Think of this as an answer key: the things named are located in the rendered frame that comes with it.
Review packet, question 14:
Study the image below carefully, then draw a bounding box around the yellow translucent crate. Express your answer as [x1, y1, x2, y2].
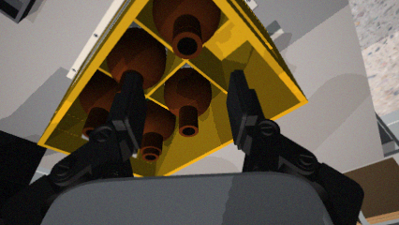
[46, 0, 308, 176]

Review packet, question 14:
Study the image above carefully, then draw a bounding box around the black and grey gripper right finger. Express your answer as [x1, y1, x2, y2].
[227, 69, 364, 225]

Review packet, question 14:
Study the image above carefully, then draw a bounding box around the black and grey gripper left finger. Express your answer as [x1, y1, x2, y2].
[1, 72, 147, 225]

